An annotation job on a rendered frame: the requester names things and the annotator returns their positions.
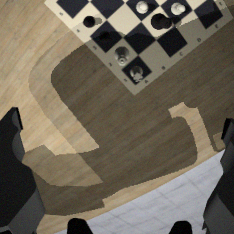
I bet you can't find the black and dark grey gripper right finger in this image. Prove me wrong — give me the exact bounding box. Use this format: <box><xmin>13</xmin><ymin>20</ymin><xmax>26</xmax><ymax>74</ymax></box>
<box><xmin>202</xmin><ymin>118</ymin><xmax>234</xmax><ymax>234</ymax></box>

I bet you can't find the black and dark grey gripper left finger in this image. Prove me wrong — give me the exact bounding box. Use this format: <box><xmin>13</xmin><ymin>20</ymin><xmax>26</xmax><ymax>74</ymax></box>
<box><xmin>0</xmin><ymin>107</ymin><xmax>45</xmax><ymax>234</ymax></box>

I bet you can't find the black and cream chessboard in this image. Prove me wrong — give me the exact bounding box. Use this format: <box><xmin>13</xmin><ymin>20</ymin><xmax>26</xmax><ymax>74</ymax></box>
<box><xmin>44</xmin><ymin>0</ymin><xmax>233</xmax><ymax>96</ymax></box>

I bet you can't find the white pawn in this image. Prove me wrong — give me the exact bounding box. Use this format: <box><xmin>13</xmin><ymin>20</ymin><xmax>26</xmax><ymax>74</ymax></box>
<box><xmin>171</xmin><ymin>3</ymin><xmax>186</xmax><ymax>15</ymax></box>
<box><xmin>136</xmin><ymin>1</ymin><xmax>149</xmax><ymax>13</ymax></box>

